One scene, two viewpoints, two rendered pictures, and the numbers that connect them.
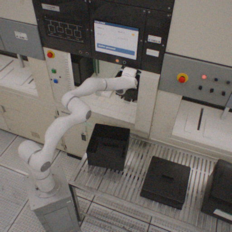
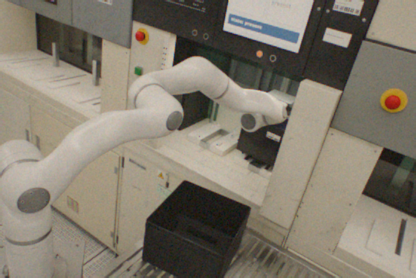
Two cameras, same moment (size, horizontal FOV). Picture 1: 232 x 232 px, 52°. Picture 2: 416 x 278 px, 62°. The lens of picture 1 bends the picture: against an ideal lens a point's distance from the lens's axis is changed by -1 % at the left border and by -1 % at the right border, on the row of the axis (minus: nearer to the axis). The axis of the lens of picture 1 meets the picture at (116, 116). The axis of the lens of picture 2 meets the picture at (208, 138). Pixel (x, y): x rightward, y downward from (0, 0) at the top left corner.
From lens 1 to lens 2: 0.68 m
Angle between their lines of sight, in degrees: 20
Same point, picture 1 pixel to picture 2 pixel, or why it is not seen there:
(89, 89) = (190, 73)
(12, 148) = not seen: hidden behind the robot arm
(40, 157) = (28, 172)
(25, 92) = (80, 113)
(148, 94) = (309, 130)
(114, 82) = (243, 94)
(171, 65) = (372, 68)
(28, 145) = (21, 146)
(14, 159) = not seen: hidden behind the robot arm
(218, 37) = not seen: outside the picture
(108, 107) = (218, 168)
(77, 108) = (155, 99)
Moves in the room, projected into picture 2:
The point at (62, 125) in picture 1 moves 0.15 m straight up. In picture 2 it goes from (111, 125) to (114, 70)
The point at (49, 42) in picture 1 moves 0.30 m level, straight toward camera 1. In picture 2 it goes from (146, 10) to (138, 26)
